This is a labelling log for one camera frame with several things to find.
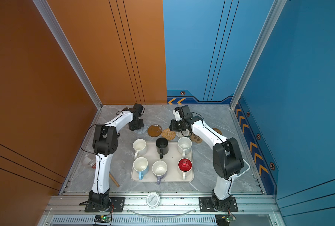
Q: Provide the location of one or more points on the glossy brown round coaster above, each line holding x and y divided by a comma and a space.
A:
154, 130

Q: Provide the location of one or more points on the rattan woven coaster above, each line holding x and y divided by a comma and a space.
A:
168, 134

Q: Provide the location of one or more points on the right circuit board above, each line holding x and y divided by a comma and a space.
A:
223, 220

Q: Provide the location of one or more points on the black mug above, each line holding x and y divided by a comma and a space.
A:
162, 146

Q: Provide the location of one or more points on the white speckled mug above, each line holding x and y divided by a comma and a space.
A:
184, 146

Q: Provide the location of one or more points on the white mug blue handle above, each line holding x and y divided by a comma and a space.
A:
141, 166

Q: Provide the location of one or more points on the beige serving tray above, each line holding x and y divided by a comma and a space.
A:
173, 167

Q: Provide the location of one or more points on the white round lid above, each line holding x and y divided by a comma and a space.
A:
153, 200

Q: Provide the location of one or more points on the white mug purple handle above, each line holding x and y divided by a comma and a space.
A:
159, 169

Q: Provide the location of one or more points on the circuit board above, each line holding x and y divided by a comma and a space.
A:
223, 220
102, 220

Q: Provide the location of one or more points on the left circuit board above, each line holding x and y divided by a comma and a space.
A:
102, 220

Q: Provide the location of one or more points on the red inside mug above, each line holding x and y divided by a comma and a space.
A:
185, 168

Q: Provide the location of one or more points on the paw shaped wooden coaster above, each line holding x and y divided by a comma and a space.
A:
195, 138

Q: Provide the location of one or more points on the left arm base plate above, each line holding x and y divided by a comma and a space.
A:
116, 204

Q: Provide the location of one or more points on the brown cork round coaster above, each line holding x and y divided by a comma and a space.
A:
217, 130

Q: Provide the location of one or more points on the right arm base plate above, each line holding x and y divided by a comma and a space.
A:
205, 204

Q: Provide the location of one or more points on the grey woven coaster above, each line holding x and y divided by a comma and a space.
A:
142, 130

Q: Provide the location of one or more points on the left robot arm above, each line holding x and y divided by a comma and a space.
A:
105, 144

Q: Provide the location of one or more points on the white mug back left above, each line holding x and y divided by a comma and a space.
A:
140, 147

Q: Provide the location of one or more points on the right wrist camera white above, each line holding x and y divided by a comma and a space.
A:
177, 115

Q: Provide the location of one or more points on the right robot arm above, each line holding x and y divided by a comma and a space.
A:
227, 156

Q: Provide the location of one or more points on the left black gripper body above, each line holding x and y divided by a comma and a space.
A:
137, 125

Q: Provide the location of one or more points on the wooden mallet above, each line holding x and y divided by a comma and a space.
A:
114, 180

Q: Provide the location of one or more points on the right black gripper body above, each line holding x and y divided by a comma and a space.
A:
177, 126

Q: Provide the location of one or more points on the white multicolour woven coaster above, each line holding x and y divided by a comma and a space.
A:
182, 134

